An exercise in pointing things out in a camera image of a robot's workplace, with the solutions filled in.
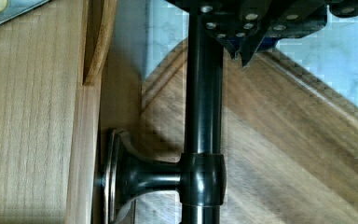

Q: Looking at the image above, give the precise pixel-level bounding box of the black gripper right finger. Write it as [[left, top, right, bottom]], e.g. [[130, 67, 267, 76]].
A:
[[239, 0, 327, 67]]

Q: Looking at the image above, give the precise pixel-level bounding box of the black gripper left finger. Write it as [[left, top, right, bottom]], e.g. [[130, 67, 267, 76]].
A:
[[167, 0, 246, 60]]

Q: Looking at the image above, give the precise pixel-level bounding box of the black drawer handle bar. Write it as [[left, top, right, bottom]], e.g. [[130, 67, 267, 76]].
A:
[[101, 0, 227, 224]]

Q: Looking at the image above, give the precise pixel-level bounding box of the wooden drawer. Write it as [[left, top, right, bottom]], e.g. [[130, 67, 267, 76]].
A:
[[0, 0, 138, 224]]

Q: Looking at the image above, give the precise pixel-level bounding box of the dark walnut cutting board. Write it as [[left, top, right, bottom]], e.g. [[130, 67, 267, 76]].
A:
[[134, 36, 358, 224]]

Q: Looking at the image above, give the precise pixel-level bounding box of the white chip bag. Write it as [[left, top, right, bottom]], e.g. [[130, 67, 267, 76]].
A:
[[0, 0, 50, 25]]

